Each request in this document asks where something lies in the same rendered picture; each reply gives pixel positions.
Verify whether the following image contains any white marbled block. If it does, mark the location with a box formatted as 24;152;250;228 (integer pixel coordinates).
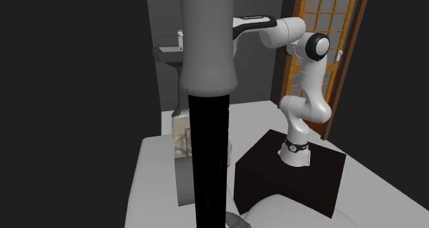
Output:
170;114;234;168

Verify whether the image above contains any grey and black tall cylinder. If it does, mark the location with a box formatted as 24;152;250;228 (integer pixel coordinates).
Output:
176;0;239;228

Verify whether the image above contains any grey short cylinder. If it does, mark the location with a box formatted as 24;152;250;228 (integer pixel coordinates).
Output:
174;156;197;207

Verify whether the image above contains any dark robot stand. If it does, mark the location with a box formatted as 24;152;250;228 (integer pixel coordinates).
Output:
233;128;347;220

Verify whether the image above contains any small grey marbled thing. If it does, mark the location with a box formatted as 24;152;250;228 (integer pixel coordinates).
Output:
224;211;252;228

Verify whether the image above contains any orange lattice door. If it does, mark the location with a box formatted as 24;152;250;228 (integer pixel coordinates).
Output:
278;0;373;141

